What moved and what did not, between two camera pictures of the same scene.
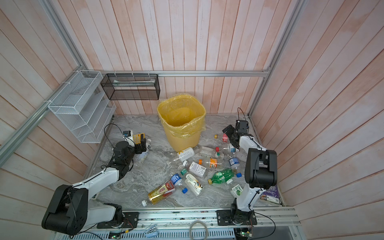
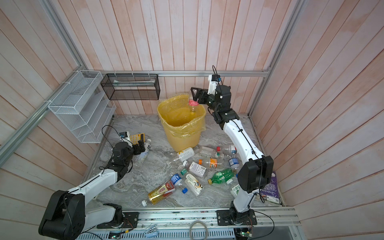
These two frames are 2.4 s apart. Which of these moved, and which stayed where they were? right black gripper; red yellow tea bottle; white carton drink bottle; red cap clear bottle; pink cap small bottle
Moved: pink cap small bottle; right black gripper
Stayed: red yellow tea bottle; red cap clear bottle; white carton drink bottle
